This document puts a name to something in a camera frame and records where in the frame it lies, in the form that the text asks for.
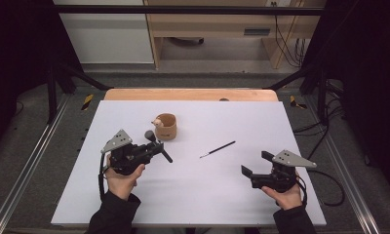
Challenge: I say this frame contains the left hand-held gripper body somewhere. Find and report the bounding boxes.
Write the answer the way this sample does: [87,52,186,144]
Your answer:
[100,129,153,176]

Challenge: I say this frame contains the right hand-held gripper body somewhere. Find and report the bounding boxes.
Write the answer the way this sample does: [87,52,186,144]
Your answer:
[251,149,318,194]

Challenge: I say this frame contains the large black makeup brush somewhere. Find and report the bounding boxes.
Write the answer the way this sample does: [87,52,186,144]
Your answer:
[143,130,174,164]

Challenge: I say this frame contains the tan round brush cup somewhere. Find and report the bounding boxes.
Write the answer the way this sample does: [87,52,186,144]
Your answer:
[154,112,178,141]

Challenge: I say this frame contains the thin black makeup brush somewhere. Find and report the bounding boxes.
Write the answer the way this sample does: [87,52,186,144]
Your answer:
[199,140,237,160]

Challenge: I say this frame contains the person's right hand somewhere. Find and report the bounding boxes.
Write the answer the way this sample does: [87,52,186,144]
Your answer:
[260,174,304,212]

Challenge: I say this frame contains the person's left hand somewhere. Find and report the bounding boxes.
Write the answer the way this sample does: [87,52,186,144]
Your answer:
[104,154,146,202]

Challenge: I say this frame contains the white board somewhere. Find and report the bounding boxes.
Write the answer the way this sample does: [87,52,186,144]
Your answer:
[50,99,328,227]

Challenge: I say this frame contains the wooden table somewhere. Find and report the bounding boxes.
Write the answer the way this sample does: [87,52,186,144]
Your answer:
[103,88,279,102]

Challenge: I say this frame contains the yellow black tape strip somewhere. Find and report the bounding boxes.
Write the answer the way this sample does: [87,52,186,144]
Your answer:
[289,95,308,110]
[81,94,95,111]

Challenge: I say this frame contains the white cabinet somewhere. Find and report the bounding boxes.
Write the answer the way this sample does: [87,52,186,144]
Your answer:
[52,0,155,64]

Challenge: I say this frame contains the black curtain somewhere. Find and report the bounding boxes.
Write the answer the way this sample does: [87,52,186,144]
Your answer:
[0,0,84,157]
[299,0,390,199]

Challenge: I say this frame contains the light wooden desk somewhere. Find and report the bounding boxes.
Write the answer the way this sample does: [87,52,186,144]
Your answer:
[143,0,328,70]

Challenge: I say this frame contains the white power strip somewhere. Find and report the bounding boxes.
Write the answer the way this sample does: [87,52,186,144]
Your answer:
[265,0,293,8]

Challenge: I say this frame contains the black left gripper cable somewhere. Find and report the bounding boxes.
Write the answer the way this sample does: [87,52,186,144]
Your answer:
[97,152,110,201]

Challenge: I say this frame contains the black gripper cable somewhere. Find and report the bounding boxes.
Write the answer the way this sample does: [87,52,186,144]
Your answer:
[97,152,110,201]
[294,169,346,208]

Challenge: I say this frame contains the black floor cables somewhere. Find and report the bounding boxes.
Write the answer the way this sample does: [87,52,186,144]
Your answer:
[293,79,347,160]

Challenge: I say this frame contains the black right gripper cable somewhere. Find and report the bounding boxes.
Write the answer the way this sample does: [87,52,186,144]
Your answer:
[294,169,346,208]

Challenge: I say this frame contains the aluminium floor rail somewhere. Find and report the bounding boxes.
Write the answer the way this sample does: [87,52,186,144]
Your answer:
[304,96,381,234]
[0,94,70,234]

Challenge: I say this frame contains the black frame strut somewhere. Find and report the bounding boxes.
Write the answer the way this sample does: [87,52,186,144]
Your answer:
[267,62,330,126]
[46,61,114,125]

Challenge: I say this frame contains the black desk cables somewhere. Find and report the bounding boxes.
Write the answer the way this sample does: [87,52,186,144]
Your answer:
[270,1,309,68]

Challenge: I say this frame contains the black frame crossbar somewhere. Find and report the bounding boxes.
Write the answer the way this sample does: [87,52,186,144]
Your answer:
[53,4,326,17]

